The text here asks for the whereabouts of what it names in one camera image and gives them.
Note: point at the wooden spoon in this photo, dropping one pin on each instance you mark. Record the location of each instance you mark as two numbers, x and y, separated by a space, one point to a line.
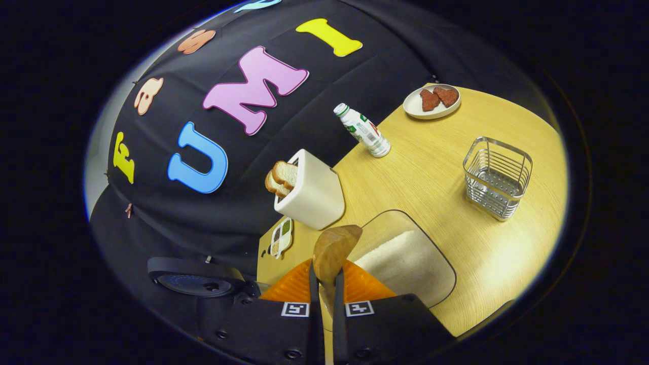
334 248

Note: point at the white round plate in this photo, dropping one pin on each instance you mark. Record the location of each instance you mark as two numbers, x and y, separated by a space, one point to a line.
413 107

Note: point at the white drink bottle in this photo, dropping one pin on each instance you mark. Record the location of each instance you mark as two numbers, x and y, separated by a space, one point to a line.
362 129

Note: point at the toast bread slice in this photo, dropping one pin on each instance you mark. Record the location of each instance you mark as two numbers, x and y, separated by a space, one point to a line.
274 185
286 174

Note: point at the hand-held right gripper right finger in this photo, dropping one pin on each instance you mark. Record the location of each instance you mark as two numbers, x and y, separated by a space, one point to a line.
395 329

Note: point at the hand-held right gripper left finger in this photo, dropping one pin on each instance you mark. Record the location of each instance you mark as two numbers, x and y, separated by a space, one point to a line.
263 334

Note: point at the white toaster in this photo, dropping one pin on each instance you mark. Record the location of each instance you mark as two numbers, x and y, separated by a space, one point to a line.
314 197

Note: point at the red meat piece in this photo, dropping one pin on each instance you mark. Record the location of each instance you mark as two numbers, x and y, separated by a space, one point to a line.
430 100
447 96

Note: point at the dark grey rice cooker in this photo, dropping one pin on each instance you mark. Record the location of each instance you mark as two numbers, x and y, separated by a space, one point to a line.
192 284

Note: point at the red cloth clip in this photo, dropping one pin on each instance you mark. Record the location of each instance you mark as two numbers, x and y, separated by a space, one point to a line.
129 210

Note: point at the clear plastic rice container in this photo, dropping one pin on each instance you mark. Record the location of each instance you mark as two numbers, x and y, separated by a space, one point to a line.
390 223

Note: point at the black backdrop cloth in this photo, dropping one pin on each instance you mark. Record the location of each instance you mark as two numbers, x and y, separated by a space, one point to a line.
314 111

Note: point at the divided white seasoning dish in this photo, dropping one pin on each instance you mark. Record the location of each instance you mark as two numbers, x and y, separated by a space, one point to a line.
281 238

